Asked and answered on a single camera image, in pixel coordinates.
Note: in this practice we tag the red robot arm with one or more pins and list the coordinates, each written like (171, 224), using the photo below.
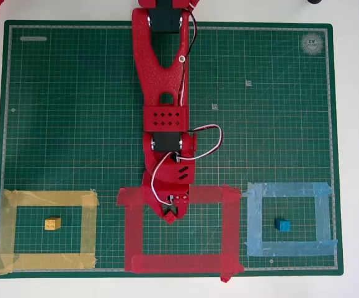
(154, 62)

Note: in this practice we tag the green cutting mat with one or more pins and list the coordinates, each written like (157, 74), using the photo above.
(73, 124)

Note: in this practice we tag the blue cube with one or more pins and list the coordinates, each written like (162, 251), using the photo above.
(283, 225)

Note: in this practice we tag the red tape square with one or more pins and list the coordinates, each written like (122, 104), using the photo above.
(179, 264)

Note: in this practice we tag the yellow tape square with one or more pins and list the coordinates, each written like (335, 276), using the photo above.
(49, 198)

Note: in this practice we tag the yellow cube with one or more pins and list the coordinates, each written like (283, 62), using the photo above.
(52, 224)

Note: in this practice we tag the blue tape square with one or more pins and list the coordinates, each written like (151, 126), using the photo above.
(290, 248)

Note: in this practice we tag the small black knob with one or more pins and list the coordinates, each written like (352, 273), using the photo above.
(314, 2)

